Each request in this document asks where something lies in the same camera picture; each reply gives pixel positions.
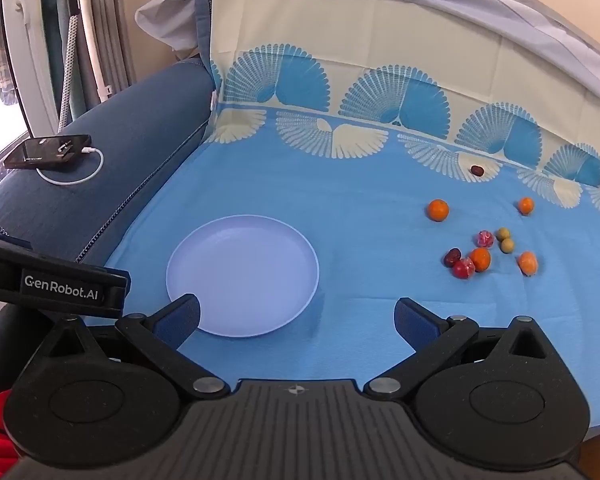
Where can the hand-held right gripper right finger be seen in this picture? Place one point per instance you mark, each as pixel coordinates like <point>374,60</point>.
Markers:
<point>414,322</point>

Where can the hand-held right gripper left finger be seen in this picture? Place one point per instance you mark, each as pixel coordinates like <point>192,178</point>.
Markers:
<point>180,319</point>

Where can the red round fruit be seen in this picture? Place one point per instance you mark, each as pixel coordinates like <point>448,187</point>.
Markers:
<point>464,269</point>

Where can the light purple plate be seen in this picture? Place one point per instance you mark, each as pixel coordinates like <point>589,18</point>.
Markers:
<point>240,270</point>

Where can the large orange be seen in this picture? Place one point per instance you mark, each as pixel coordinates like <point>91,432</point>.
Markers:
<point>438,210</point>

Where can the yellow-green round fruit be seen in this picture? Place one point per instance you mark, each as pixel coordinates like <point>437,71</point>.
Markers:
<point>507,245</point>
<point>503,233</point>

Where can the black phone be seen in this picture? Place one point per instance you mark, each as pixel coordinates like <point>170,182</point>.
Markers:
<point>47,151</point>

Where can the blue fan-print bedsheet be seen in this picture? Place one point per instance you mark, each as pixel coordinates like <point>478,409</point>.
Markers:
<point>360,200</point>

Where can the small orange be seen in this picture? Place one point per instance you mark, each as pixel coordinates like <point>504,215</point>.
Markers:
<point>526,205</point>

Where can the dark red date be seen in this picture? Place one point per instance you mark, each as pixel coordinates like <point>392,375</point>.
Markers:
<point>476,170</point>

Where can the white pipe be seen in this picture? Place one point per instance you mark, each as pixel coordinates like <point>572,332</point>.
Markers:
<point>91,35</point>

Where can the grey curtain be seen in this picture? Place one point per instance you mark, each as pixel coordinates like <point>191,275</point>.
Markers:
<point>112,25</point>

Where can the blue padded bed rail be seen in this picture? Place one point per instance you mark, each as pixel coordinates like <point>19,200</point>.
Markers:
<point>130,125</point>

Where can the white window frame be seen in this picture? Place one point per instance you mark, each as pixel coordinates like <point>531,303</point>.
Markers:
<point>25,35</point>

